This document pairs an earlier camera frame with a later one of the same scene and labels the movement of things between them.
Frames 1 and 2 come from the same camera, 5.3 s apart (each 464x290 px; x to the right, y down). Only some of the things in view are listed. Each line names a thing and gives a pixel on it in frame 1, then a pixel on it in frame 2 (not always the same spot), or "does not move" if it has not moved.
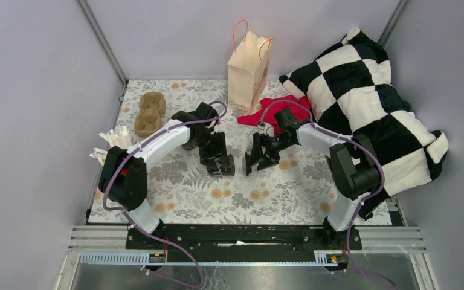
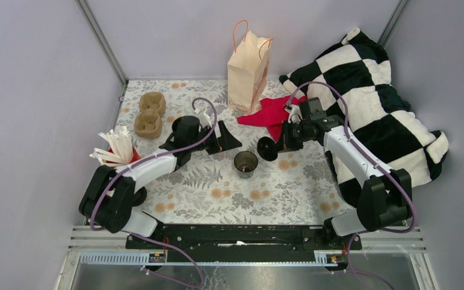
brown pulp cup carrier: (148, 119) does not move
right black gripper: (257, 154) → (286, 143)
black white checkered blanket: (348, 90) does not move
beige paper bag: (247, 69) does not move
